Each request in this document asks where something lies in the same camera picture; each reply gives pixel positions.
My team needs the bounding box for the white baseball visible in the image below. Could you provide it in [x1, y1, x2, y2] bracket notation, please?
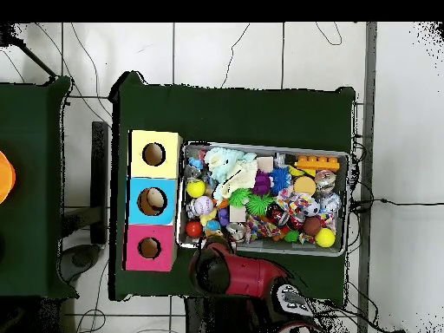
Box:
[193, 195, 215, 217]

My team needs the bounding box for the orange round object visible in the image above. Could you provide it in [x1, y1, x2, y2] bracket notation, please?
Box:
[0, 150, 17, 206]

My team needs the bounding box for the orange toy brick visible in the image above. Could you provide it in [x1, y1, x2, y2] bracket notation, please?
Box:
[294, 154, 341, 173]

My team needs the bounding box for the brown toy football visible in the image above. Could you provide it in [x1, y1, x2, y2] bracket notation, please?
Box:
[302, 215, 323, 237]

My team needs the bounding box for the purple knobbly toy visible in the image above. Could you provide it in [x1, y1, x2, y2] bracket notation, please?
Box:
[251, 171, 273, 196]

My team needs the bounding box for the plain yellow ball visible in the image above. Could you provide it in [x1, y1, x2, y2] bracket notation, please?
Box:
[314, 227, 336, 249]

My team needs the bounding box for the teal muslin cloth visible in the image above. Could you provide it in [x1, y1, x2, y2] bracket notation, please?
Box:
[203, 147, 258, 185]

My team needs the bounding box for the dark green side-table cloth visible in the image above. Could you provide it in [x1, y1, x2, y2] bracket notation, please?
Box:
[0, 75, 79, 300]

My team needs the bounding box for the black upright panel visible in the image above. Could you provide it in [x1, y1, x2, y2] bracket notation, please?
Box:
[90, 121, 109, 245]

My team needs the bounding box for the shallow mesh bin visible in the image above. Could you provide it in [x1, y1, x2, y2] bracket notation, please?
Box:
[174, 140, 350, 258]

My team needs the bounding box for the green spiky ball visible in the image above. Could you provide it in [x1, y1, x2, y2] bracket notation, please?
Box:
[227, 187, 252, 208]

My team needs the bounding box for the pale yellow muslin cloth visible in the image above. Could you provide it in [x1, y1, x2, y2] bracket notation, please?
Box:
[212, 159, 259, 202]

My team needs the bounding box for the dark green table cloth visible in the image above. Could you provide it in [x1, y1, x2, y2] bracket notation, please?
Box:
[108, 70, 356, 308]

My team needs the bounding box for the wooden three-hole box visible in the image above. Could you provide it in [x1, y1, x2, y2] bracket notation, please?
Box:
[122, 129, 183, 272]

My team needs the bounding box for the orange foam disc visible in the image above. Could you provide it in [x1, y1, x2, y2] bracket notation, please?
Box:
[293, 175, 317, 196]

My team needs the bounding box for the blue spiky ball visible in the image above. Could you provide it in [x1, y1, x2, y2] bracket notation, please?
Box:
[269, 166, 293, 195]

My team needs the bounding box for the black cable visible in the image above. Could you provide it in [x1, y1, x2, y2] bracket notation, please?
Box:
[349, 198, 444, 210]

